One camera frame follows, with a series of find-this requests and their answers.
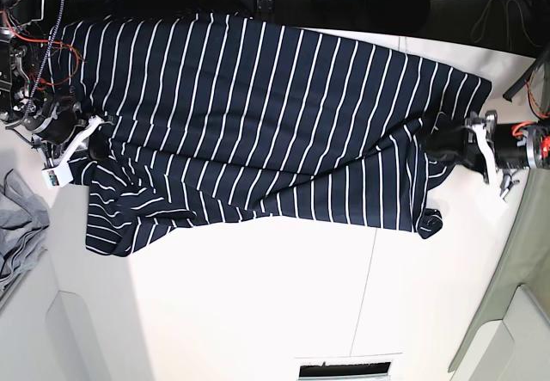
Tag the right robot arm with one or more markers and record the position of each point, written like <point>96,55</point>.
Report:
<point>43,98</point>

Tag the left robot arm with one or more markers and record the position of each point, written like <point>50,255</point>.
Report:
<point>535,80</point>

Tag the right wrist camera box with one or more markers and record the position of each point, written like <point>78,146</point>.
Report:
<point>59,176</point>

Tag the grey cloth pile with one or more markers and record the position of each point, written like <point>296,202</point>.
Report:
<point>24,224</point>

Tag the navy white striped t-shirt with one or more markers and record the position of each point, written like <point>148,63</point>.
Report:
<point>223,119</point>

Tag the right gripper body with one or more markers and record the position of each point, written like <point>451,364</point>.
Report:
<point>59,132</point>

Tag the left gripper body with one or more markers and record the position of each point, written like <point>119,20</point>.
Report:
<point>505,149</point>

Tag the white floor vent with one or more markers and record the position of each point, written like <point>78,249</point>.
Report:
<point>362,367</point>

